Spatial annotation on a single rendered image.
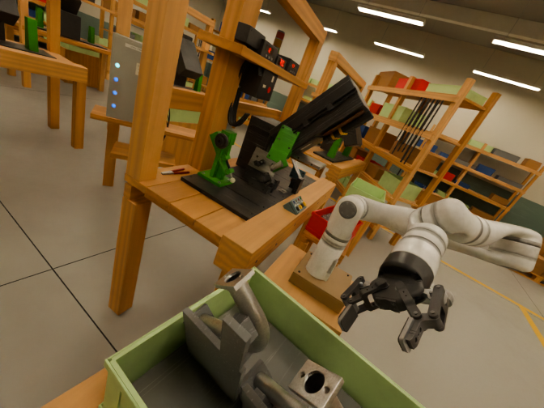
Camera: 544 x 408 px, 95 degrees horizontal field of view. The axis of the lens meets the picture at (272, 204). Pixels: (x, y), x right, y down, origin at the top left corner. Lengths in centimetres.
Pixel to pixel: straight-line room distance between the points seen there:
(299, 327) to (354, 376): 17
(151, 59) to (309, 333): 104
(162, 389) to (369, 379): 47
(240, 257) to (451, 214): 67
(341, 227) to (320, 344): 36
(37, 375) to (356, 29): 1128
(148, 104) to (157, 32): 24
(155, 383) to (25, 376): 108
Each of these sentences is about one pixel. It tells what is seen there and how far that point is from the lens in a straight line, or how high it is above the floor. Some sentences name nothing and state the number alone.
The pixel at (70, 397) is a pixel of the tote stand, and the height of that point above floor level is 79.
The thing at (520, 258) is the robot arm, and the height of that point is 130.
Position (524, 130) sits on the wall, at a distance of 1053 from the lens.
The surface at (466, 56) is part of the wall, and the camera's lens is 1061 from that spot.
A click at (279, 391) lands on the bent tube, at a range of 55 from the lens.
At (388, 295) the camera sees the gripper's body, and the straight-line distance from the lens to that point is 44.
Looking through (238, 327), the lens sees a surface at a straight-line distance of 38.
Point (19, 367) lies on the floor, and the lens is 172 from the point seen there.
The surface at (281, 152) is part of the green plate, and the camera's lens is 146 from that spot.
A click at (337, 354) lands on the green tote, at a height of 92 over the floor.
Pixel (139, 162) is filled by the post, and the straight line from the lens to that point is 121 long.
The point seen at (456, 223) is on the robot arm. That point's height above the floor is 135.
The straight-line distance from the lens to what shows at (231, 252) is 97.
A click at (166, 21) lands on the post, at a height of 150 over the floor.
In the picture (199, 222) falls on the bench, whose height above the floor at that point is 88.
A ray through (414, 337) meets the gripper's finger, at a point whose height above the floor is 125.
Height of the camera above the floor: 144
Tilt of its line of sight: 24 degrees down
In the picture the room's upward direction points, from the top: 23 degrees clockwise
